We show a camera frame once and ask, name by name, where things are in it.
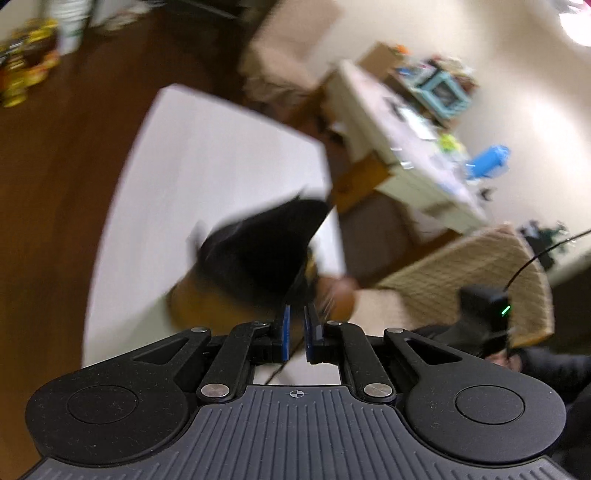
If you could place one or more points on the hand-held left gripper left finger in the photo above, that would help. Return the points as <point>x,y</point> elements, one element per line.
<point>285,332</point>

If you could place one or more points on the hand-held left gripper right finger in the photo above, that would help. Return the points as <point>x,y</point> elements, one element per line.
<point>310,332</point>

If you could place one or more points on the brown leather boot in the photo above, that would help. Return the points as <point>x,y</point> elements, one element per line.
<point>258,258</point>

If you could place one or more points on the beige quilted chair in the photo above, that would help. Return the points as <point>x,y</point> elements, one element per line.
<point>461,272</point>

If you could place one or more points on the blue thermos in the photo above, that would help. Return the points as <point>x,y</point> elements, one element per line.
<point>487,161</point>

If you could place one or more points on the green tissue box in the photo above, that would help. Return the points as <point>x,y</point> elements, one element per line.
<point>450,143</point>

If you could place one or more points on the white dining table wooden legs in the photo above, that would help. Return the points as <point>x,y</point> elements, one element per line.
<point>392,138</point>

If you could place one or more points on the teal toaster oven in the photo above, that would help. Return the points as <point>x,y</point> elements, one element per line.
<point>443,94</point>

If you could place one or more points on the wooden side cabinet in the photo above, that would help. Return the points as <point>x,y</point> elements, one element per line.
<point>378,57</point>

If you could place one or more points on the pink covered chair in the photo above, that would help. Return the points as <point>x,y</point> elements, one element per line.
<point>291,41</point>

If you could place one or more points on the ceiling light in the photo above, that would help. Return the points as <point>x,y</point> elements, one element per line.
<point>577,18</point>

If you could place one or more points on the cooking oil bottle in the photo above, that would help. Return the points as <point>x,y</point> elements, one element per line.
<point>39,57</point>
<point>14,78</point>

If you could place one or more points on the stack of white buckets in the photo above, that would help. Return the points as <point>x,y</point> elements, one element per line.
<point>69,23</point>

